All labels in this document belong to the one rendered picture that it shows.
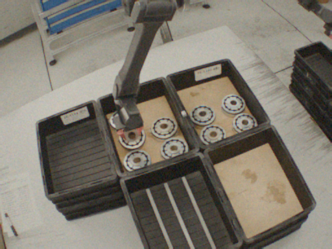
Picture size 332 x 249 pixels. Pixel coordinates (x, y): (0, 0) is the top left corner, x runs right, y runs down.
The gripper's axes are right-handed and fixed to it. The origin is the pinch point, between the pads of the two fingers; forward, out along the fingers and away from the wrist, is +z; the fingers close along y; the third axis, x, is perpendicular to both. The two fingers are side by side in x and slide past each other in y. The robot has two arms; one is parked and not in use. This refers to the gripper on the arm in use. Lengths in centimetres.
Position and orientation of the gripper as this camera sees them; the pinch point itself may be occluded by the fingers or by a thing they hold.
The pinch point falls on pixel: (131, 135)
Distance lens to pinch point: 138.8
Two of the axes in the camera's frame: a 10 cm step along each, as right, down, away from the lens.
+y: 9.4, -3.0, 1.4
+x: -3.2, -6.9, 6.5
